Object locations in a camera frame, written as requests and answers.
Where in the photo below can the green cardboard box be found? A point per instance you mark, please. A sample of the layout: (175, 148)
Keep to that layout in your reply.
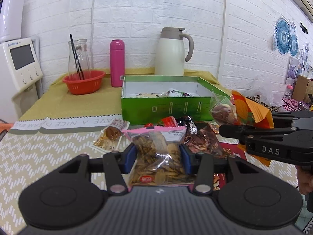
(150, 98)

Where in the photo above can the clear pink-top seed snack bag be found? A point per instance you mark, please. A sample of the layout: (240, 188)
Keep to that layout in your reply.
(159, 161)

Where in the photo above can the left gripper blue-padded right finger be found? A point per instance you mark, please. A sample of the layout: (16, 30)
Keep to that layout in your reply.
(201, 166)

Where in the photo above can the cream thermos jug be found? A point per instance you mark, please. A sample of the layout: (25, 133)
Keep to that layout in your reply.
(174, 49)

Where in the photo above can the yellow tablecloth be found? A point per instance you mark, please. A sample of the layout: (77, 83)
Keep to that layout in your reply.
(59, 103)

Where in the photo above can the white water filter appliance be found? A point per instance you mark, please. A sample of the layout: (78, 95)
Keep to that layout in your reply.
(11, 19)

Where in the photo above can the red plastic basket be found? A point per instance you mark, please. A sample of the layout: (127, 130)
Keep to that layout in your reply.
(90, 85)

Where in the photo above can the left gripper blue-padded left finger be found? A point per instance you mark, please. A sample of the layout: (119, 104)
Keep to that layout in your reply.
(114, 165)

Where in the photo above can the clear bag brown snack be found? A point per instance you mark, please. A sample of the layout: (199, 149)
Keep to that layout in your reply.
(223, 110)

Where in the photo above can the brown cardboard box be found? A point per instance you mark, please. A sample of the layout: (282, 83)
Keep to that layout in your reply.
(302, 89)

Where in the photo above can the blue round wall decoration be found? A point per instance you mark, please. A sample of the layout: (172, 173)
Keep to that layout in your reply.
(284, 39)

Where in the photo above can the orange snack packet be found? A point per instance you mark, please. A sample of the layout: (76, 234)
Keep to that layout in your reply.
(251, 113)

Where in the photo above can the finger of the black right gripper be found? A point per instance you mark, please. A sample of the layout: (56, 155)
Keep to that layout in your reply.
(233, 131)

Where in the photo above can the small clear candied snack packet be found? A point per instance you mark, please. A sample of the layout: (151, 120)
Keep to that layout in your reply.
(110, 137)

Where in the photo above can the white water dispenser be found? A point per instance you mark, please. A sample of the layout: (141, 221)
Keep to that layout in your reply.
(20, 71)

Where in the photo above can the dark foil snack packet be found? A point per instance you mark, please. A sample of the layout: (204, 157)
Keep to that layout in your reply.
(200, 138)

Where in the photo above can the black straw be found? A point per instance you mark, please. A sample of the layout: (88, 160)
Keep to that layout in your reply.
(76, 59)

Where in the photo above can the person's right hand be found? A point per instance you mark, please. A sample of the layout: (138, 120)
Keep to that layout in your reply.
(304, 181)

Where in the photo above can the pink thermos bottle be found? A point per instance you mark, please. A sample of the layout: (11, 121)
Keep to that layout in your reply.
(117, 62)

